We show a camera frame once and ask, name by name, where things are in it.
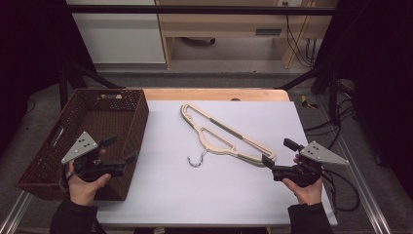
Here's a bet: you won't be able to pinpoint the brown woven basket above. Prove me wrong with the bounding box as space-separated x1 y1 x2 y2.
15 88 150 202

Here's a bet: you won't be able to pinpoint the yellow and black clamp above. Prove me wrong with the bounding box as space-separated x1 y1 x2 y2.
300 95 319 110

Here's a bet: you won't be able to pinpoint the light wooden desk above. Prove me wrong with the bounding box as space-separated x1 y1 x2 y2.
155 0 339 70

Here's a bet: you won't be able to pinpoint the black frame strut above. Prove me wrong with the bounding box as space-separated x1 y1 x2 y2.
57 60 127 110
278 61 343 126

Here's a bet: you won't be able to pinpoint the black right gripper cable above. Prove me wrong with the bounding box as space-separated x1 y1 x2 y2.
320 169 361 213

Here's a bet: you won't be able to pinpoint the black hanging cables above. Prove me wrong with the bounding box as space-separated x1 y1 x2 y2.
282 1 317 68

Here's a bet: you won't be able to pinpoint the person's left hand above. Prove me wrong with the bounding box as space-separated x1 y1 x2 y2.
66 161 112 208

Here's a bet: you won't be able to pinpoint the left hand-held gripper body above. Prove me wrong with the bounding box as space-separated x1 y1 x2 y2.
60 131 128 183

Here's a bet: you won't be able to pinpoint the person's right hand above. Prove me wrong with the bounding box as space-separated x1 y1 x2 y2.
282 175 324 207

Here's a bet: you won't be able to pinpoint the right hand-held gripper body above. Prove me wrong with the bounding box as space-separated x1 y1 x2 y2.
272 140 351 188

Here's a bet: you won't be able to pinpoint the white cabinet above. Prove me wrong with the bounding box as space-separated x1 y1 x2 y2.
65 0 167 64

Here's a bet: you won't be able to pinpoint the white table sheet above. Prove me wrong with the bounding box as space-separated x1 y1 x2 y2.
95 99 339 227

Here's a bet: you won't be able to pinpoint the black floor cables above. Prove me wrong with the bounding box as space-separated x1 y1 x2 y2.
304 79 358 151

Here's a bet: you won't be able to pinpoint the black horizontal frame bar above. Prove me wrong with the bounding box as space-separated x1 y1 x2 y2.
64 4 337 17

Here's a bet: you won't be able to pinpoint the aluminium rail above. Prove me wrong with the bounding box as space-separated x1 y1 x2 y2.
0 190 34 234
315 96 394 234

